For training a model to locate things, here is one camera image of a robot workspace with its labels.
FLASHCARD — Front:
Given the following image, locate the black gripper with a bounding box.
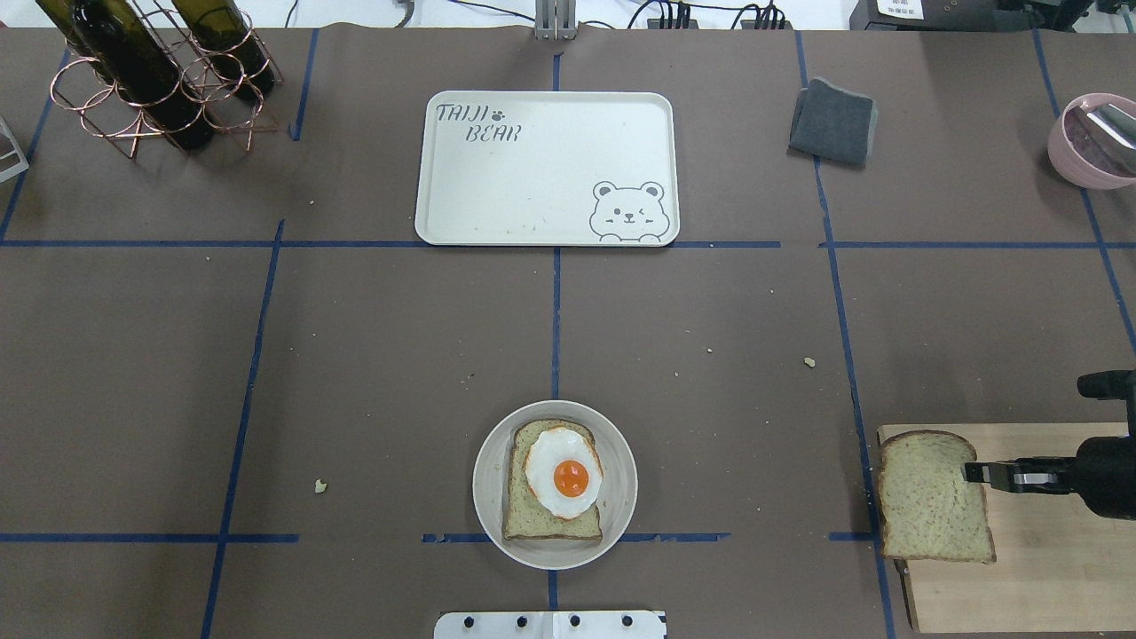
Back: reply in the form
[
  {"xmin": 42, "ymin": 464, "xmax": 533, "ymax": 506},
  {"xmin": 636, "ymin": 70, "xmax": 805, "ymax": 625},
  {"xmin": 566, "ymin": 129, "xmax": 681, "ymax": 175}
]
[{"xmin": 963, "ymin": 435, "xmax": 1135, "ymax": 518}]

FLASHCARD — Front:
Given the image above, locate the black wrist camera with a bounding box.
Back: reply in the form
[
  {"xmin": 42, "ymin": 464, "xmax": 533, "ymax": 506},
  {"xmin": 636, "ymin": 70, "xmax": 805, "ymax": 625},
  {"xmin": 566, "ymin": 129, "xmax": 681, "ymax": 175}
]
[{"xmin": 1077, "ymin": 370, "xmax": 1135, "ymax": 403}]

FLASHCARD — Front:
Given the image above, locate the white round plate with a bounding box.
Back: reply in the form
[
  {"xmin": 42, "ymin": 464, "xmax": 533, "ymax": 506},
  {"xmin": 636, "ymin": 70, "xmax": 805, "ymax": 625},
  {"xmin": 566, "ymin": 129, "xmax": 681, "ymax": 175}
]
[{"xmin": 471, "ymin": 400, "xmax": 638, "ymax": 571}]

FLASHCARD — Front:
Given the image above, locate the grey folded cloth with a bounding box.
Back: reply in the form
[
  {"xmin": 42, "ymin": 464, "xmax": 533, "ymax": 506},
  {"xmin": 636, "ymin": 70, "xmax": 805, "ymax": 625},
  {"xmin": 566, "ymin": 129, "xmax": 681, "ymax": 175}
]
[{"xmin": 788, "ymin": 77, "xmax": 878, "ymax": 167}]

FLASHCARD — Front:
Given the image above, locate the metal scoop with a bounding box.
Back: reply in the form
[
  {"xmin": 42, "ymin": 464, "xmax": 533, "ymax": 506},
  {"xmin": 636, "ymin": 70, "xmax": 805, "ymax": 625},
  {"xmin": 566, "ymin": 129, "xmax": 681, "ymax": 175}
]
[{"xmin": 1081, "ymin": 103, "xmax": 1135, "ymax": 156}]

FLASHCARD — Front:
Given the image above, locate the copper wire bottle rack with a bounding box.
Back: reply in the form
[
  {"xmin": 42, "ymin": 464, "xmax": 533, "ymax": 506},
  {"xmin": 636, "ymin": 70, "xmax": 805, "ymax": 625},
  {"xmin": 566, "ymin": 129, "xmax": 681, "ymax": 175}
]
[{"xmin": 40, "ymin": 1, "xmax": 281, "ymax": 159}]

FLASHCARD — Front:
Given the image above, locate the dark wine bottle upper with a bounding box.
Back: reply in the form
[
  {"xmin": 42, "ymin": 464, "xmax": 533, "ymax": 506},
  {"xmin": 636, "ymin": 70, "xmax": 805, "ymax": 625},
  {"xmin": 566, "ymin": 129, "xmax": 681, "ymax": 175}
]
[{"xmin": 36, "ymin": 1, "xmax": 214, "ymax": 151}]

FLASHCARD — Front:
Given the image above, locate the wooden cutting board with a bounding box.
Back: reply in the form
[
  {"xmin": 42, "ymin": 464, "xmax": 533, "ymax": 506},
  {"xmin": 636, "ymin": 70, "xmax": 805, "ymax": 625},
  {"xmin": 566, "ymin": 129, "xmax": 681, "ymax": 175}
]
[{"xmin": 877, "ymin": 423, "xmax": 1136, "ymax": 634}]

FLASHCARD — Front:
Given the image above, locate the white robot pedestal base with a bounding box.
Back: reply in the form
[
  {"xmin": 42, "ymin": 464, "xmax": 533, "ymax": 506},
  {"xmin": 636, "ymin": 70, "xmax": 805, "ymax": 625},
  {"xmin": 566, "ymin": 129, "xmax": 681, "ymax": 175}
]
[{"xmin": 433, "ymin": 609, "xmax": 668, "ymax": 638}]

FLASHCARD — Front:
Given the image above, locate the cream bear tray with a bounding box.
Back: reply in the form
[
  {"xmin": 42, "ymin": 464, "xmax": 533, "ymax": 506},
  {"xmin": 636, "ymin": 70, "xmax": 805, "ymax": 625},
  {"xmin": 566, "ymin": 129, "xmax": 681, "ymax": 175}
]
[{"xmin": 414, "ymin": 90, "xmax": 680, "ymax": 248}]

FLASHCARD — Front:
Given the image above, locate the pink bowl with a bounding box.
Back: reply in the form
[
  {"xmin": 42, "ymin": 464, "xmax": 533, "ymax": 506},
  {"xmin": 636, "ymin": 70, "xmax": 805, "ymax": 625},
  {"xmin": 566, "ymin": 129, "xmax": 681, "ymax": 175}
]
[{"xmin": 1047, "ymin": 93, "xmax": 1135, "ymax": 190}]

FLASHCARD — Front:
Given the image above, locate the dark wine bottle lower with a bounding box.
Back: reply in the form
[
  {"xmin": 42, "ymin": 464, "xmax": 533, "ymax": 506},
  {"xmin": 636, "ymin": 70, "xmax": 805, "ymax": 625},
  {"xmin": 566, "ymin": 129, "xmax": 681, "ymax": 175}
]
[{"xmin": 174, "ymin": 1, "xmax": 276, "ymax": 102}]

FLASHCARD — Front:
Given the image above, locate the dark wine bottle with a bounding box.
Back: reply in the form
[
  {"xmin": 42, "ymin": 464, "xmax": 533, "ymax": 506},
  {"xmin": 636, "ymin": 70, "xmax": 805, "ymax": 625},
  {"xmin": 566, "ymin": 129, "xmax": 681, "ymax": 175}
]
[
  {"xmin": 174, "ymin": 1, "xmax": 276, "ymax": 102},
  {"xmin": 36, "ymin": 1, "xmax": 214, "ymax": 151}
]

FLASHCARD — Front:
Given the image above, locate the bread slice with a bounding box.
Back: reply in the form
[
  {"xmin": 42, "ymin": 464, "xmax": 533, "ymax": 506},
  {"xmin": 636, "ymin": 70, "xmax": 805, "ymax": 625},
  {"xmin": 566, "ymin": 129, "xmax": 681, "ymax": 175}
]
[
  {"xmin": 503, "ymin": 420, "xmax": 602, "ymax": 541},
  {"xmin": 878, "ymin": 430, "xmax": 997, "ymax": 564}
]

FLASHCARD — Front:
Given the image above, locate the bread slice under egg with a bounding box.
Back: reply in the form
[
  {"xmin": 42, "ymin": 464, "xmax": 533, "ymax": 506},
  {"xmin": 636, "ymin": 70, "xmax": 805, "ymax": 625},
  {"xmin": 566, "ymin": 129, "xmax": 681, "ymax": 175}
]
[{"xmin": 503, "ymin": 420, "xmax": 602, "ymax": 541}]

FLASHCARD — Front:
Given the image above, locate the fried egg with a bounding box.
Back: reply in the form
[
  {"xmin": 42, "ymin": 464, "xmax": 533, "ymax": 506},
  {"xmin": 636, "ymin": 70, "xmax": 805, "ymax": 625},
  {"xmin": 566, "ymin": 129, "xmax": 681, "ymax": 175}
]
[{"xmin": 524, "ymin": 426, "xmax": 604, "ymax": 518}]

